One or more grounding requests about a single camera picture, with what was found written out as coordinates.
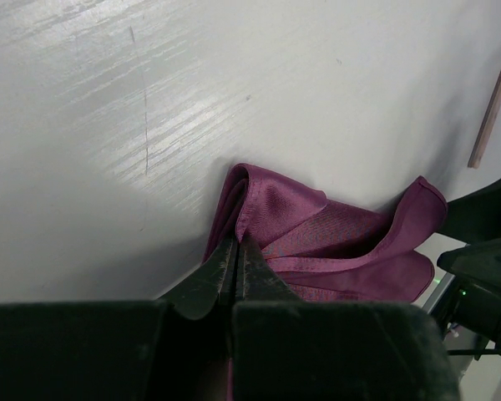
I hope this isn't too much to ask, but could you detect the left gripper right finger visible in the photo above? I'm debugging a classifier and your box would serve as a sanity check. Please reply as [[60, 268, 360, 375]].
[[235, 237, 296, 302]]

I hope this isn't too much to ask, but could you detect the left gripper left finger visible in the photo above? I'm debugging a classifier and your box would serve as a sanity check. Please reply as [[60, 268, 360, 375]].
[[160, 236, 238, 321]]

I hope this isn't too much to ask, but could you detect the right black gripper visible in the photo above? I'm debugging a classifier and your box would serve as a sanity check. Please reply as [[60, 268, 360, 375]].
[[433, 179, 501, 356]]

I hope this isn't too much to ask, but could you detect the purple cloth napkin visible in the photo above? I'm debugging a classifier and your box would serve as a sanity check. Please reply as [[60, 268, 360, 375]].
[[204, 164, 448, 302]]

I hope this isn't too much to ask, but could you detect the pink handled knife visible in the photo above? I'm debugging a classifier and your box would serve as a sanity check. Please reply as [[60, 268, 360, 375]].
[[468, 69, 501, 169]]

